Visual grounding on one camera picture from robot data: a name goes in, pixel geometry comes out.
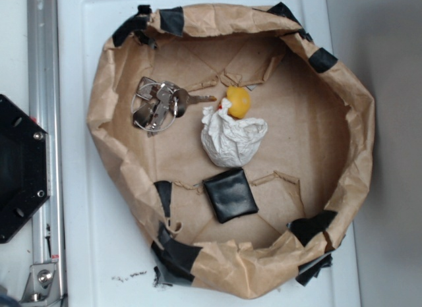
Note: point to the yellow rubber duck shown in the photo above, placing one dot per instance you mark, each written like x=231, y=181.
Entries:
x=240, y=101

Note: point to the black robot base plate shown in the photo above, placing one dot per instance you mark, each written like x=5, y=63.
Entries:
x=24, y=186

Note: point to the bunch of silver keys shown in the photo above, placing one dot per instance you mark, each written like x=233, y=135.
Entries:
x=156, y=105

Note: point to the aluminium frame rail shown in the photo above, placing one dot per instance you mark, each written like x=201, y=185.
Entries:
x=44, y=104

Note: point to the black leather wallet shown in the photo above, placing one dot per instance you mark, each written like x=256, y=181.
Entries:
x=230, y=195

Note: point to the brown paper bag tray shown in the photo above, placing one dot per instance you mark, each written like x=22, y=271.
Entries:
x=309, y=176

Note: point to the crumpled white paper ball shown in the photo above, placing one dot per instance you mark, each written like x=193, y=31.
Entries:
x=229, y=142

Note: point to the metal corner bracket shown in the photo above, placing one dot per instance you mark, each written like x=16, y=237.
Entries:
x=42, y=287

